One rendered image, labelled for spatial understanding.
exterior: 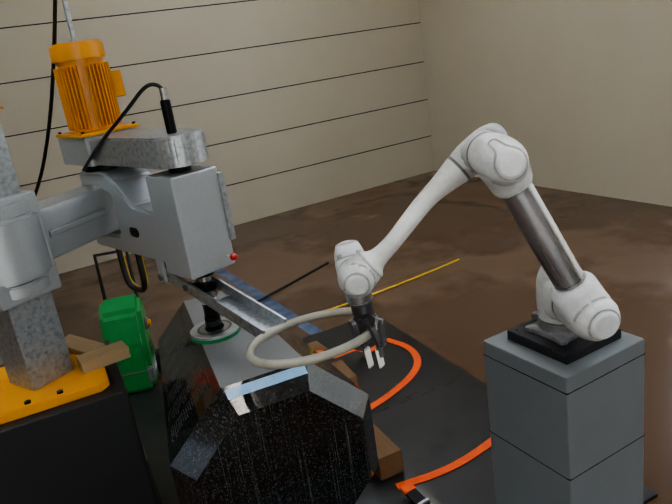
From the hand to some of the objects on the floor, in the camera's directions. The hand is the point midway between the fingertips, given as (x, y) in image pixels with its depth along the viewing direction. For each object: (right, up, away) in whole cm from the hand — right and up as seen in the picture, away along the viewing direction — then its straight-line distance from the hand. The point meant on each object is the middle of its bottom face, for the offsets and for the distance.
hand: (374, 357), depth 221 cm
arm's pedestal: (+80, -71, +41) cm, 115 cm away
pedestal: (-126, -90, +78) cm, 173 cm away
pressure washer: (-143, -50, +208) cm, 257 cm away
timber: (+7, -64, +91) cm, 112 cm away
